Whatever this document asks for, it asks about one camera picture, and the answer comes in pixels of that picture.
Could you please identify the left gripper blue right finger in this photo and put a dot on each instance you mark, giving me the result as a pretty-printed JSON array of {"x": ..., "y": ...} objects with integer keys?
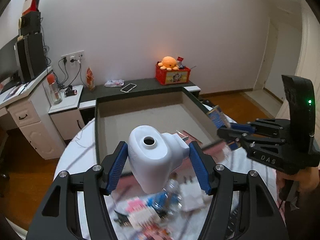
[{"x": 196, "y": 157}]

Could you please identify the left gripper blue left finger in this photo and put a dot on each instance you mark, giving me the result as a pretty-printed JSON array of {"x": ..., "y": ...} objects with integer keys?
[{"x": 115, "y": 166}]

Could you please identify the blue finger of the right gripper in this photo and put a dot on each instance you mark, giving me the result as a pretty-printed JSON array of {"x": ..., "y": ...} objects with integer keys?
[
  {"x": 234, "y": 130},
  {"x": 234, "y": 145}
]

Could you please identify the white plastic plug adapter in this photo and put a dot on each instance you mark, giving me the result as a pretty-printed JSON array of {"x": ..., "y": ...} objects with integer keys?
[{"x": 153, "y": 156}]

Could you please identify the person right hand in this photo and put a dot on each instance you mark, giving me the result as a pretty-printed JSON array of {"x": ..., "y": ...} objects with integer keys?
[{"x": 308, "y": 179}]

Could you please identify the white square box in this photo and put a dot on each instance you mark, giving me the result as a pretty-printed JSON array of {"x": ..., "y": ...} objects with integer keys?
[{"x": 191, "y": 196}]

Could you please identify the clear plastic blue package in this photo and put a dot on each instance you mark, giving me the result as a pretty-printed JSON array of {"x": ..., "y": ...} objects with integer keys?
[{"x": 169, "y": 199}]

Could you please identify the white striped quilt tablecloth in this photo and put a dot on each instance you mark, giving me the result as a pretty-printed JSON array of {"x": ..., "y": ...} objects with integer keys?
[{"x": 236, "y": 183}]

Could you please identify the pink white toy block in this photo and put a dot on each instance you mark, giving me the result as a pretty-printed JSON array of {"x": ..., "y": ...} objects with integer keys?
[{"x": 140, "y": 215}]

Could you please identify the black and white TV cabinet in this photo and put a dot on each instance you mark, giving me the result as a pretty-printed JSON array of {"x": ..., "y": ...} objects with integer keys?
[{"x": 74, "y": 112}]

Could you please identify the pink and black storage box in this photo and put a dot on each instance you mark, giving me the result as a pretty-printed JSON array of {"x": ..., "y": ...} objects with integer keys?
[{"x": 167, "y": 110}]

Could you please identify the white smartphone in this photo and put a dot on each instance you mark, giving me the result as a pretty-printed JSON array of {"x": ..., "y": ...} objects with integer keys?
[{"x": 128, "y": 88}]

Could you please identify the crumpled snack wrapper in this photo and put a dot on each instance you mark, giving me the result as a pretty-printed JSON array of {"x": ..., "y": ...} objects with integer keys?
[{"x": 114, "y": 83}]

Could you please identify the orange figurine decoration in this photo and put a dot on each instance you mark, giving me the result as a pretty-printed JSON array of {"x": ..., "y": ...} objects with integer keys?
[{"x": 90, "y": 79}]

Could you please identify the red toy storage crate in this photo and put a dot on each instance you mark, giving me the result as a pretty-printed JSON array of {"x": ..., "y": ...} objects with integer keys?
[{"x": 165, "y": 77}]

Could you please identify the clear bottle red cap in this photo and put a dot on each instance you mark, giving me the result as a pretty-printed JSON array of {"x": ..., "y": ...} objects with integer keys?
[{"x": 54, "y": 89}]

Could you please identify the orange octopus plush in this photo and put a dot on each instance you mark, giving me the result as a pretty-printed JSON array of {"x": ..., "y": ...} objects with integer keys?
[{"x": 168, "y": 63}]

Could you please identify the white desk with drawers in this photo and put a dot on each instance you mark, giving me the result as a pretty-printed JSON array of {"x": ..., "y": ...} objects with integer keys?
[{"x": 29, "y": 106}]

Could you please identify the black computer tower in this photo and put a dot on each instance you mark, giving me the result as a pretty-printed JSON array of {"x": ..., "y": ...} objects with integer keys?
[{"x": 30, "y": 57}]

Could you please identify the black computer monitor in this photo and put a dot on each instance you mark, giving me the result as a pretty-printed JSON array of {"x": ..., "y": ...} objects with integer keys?
[{"x": 8, "y": 63}]

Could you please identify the black speaker on tower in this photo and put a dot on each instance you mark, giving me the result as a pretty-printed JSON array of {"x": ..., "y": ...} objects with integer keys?
[{"x": 30, "y": 23}]

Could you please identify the red white box on top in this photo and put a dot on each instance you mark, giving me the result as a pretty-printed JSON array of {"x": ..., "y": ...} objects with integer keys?
[{"x": 29, "y": 6}]

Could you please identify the black camera on cabinet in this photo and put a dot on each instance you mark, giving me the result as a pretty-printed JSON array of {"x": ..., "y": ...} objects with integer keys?
[{"x": 70, "y": 91}]

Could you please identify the wall power outlet strip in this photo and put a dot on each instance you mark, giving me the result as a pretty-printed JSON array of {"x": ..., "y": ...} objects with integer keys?
[{"x": 77, "y": 56}]

